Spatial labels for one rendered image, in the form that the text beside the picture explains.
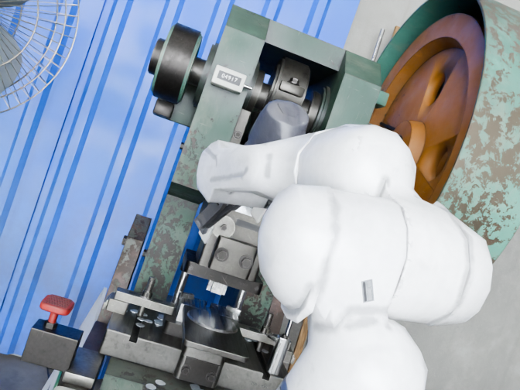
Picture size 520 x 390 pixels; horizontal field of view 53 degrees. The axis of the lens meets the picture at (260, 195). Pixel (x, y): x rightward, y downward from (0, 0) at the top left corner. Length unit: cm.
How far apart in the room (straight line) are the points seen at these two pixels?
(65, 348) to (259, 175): 65
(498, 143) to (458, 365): 209
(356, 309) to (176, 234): 110
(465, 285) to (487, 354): 263
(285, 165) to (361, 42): 208
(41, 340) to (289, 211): 81
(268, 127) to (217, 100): 37
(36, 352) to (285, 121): 68
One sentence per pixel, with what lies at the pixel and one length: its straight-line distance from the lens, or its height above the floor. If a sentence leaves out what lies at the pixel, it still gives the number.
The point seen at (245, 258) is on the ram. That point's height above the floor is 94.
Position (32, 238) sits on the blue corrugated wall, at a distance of 256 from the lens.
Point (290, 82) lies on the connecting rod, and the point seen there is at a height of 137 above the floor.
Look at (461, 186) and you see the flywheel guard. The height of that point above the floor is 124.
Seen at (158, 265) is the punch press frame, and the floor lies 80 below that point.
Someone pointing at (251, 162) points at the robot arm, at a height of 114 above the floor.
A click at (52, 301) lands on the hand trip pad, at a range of 115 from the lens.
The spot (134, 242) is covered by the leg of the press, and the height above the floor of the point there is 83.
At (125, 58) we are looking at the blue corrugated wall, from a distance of 249.
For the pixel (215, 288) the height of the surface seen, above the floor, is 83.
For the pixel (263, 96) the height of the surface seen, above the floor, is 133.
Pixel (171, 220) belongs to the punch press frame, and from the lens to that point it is 151.
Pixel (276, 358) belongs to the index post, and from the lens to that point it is 130.
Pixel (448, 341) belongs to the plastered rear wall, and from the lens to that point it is 299.
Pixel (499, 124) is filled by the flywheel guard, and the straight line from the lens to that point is 109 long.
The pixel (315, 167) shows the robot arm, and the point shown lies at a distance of 55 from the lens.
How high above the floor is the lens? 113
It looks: 1 degrees down
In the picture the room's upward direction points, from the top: 19 degrees clockwise
